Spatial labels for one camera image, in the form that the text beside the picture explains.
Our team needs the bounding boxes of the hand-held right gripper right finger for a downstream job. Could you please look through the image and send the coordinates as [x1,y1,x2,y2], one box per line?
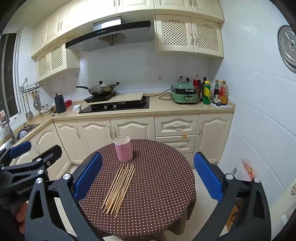
[193,152,272,241]

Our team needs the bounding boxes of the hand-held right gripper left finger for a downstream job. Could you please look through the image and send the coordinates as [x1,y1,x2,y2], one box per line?
[24,152,103,241]

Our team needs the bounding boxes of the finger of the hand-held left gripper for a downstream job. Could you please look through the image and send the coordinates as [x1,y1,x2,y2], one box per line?
[0,145,63,183]
[0,141,32,166]

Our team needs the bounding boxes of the bunch of wooden chopsticks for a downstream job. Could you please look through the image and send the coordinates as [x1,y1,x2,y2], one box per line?
[102,163,136,218]

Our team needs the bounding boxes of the pink cup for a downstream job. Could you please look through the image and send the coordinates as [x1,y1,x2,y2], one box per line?
[114,136,134,162]

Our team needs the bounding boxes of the person's left hand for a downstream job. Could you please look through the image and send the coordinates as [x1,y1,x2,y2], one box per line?
[14,200,29,223]

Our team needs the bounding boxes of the metal faucet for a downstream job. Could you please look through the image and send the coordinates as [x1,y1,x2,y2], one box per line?
[1,113,18,142]

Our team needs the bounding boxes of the steel sink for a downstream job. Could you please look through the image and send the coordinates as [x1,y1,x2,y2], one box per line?
[11,123,41,139]

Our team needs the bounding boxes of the hanging metal ladle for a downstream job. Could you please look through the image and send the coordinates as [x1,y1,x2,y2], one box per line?
[23,93,34,121]

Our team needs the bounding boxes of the orange white plastic bag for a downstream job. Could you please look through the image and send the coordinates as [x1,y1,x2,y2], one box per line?
[239,159,255,181]

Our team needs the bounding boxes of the stack of bowls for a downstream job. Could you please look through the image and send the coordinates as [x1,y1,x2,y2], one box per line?
[39,104,53,116]

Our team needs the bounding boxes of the small cream drawer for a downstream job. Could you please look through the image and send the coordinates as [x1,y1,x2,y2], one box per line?
[155,135,197,154]

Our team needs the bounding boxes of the hanging metal spoon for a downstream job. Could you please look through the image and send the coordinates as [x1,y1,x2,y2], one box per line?
[32,91,40,110]

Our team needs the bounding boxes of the brown polka dot tablecloth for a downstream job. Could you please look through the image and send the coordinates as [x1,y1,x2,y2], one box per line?
[77,139,197,241]

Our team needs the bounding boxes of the black canister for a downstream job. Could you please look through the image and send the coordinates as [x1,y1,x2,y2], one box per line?
[54,93,67,114]

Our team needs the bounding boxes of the large cream drawer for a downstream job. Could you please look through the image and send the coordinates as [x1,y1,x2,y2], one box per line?
[155,115,199,137]

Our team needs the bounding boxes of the black induction cooker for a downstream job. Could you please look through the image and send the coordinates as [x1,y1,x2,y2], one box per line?
[84,91,121,103]

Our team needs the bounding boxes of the white tray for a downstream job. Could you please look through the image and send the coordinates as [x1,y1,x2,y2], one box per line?
[210,102,233,109]

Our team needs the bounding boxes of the kitchen window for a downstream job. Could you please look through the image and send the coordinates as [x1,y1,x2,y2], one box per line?
[0,32,22,126]

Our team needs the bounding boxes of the black glass gas hob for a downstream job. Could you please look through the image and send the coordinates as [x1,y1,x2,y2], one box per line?
[78,96,150,114]

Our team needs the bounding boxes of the black wok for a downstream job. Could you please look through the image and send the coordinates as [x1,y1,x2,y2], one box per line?
[76,81,120,96]

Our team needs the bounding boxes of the green bottle yellow cap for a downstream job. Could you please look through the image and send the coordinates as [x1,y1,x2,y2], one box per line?
[203,81,211,105]

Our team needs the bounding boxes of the glass wok lid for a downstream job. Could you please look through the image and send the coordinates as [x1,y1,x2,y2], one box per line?
[89,81,114,92]

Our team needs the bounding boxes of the red orange sauce bottle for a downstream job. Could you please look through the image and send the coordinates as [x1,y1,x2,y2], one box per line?
[220,81,229,106]

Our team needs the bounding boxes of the beige kitchen countertop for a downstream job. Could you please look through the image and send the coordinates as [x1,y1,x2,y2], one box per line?
[0,91,236,149]

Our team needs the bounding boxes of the beige board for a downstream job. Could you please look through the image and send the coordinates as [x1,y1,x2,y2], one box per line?
[83,92,145,105]

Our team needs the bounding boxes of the dark soy sauce bottle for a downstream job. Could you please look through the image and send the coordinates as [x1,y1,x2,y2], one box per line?
[213,80,220,103]

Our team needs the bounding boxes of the green electric cooker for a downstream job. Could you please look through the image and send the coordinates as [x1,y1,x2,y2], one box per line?
[171,81,199,105]

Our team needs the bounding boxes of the dark olive oil bottle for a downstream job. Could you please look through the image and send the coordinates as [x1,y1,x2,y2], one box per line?
[200,77,207,102]

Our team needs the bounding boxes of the dark bottle red label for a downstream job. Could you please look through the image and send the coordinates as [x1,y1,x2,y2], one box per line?
[193,74,201,95]

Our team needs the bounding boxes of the cream lattice door cabinet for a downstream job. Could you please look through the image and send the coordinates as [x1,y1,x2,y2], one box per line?
[154,14,224,58]
[36,38,81,82]

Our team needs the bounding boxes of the black steel range hood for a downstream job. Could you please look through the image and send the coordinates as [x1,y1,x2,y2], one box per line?
[65,16,155,52]

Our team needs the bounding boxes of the round metal steamer rack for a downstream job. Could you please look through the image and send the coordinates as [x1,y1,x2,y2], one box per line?
[277,25,296,70]

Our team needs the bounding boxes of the black power cable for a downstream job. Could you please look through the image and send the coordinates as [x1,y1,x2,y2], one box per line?
[143,87,173,101]

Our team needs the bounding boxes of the cream wall cabinet row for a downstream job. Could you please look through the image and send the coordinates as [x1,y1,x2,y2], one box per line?
[31,0,225,58]

